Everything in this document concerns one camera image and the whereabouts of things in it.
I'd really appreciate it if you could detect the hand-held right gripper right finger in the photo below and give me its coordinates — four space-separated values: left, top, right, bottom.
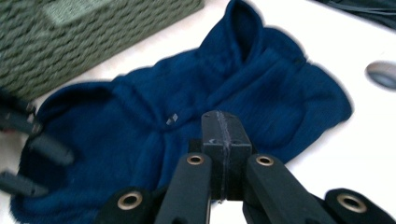
221 111 252 201

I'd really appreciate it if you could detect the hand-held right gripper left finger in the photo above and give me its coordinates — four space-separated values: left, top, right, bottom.
201 110 226 201

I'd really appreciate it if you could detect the blue knit pet sweater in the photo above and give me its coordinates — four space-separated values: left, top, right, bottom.
8 0 354 224

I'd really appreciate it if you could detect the green woven basket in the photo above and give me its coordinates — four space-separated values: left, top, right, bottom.
0 0 205 102

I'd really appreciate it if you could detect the grey oval object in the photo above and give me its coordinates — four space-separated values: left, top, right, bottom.
364 60 396 91

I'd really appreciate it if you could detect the dark cloth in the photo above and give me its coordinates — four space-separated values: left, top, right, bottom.
314 0 396 31

